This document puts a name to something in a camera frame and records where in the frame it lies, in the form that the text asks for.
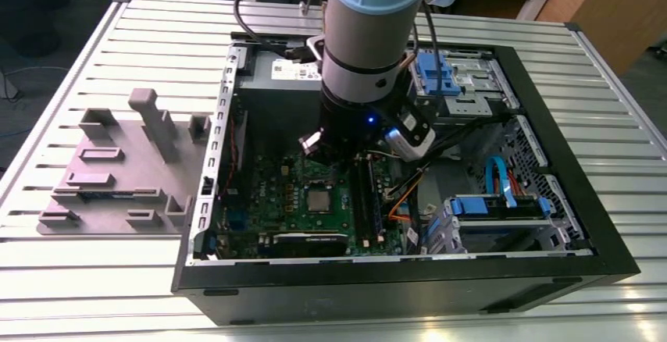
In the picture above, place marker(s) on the yellow board power connector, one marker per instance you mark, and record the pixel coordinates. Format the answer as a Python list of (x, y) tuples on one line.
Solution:
[(284, 170)]

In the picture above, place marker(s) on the silver metal drive cage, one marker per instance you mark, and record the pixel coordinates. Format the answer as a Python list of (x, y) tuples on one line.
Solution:
[(468, 104)]

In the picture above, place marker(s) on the black office chair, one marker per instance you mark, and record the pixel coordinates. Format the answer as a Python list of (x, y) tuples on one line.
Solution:
[(36, 33)]

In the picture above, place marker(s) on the RAM stick with label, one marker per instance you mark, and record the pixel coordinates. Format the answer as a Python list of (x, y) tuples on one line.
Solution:
[(104, 196)]

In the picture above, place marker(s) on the silver metal disk bay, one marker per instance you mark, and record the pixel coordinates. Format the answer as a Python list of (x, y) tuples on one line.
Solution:
[(500, 223)]

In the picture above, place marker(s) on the silver topped CPU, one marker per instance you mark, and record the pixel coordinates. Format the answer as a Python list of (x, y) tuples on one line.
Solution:
[(318, 200)]

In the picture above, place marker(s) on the black graphics card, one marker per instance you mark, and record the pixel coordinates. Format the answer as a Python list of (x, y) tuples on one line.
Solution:
[(307, 245)]

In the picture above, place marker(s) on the grey power supply unit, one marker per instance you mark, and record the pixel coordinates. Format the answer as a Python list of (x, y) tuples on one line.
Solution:
[(284, 72)]

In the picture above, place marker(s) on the black PC case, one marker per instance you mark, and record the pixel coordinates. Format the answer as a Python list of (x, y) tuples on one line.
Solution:
[(396, 279)]

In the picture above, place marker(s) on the blue plastic drive latch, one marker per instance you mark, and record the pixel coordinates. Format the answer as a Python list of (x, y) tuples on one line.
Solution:
[(432, 80)]

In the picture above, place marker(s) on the hard disk in blue carrier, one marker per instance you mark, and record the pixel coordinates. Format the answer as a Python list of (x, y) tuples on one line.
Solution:
[(468, 206)]

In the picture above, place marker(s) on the green motherboard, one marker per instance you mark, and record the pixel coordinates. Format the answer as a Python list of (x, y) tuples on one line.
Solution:
[(271, 201)]

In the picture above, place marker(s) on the black RAM slot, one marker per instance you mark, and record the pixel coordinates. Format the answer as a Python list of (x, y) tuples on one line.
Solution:
[(359, 197), (366, 197), (372, 197)]

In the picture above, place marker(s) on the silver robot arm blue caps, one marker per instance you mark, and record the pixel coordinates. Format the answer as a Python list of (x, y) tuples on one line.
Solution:
[(364, 45)]

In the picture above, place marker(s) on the wooden cabinet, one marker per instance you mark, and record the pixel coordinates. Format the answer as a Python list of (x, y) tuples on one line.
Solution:
[(615, 14)]

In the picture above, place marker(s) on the black CPU socket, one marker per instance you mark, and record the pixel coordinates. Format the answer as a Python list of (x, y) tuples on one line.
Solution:
[(318, 214)]

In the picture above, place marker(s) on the grey parts rack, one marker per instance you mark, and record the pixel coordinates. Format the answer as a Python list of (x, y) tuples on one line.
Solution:
[(130, 186)]

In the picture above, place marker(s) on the blue expansion slot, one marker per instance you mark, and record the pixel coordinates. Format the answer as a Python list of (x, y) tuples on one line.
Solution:
[(239, 220)]

